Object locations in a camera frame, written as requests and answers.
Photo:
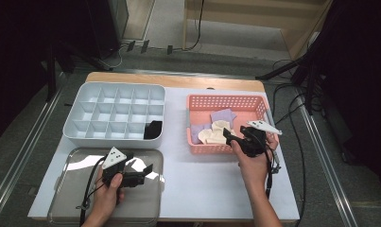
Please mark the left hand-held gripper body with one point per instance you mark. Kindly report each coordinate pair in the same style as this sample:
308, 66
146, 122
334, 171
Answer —
114, 157

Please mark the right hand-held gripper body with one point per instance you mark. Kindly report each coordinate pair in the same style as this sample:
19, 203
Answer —
263, 126

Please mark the cream sock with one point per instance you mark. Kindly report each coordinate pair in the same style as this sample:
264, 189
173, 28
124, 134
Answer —
210, 137
221, 124

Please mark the grey divided storage box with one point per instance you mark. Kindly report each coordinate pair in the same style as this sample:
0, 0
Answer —
115, 143

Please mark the purple sock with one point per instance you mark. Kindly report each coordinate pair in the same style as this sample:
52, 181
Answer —
222, 115
197, 130

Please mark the clear grey box lid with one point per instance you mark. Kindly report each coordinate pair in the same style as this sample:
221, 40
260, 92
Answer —
141, 201

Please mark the black sock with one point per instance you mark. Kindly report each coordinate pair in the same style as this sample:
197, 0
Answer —
155, 134
152, 130

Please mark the pink perforated basket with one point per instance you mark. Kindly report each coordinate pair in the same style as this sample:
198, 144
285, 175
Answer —
204, 104

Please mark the person's right hand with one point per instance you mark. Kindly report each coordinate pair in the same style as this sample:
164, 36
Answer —
254, 170

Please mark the person's left hand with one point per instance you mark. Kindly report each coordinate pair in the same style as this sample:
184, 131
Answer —
104, 201

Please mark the black stand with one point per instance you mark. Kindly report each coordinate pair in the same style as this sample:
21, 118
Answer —
51, 72
282, 70

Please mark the dark curtain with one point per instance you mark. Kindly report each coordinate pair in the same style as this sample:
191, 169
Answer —
361, 94
14, 63

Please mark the black plug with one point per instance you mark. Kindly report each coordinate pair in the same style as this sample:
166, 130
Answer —
169, 49
130, 46
144, 46

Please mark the light wooden shelf unit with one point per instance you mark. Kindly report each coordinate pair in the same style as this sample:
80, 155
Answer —
241, 19

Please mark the black cabinet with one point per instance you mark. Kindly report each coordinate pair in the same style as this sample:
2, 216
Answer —
100, 25

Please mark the light wooden panel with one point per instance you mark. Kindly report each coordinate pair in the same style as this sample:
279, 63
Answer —
137, 15

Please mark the metal floor rail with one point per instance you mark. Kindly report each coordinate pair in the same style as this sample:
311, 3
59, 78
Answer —
323, 164
21, 154
178, 73

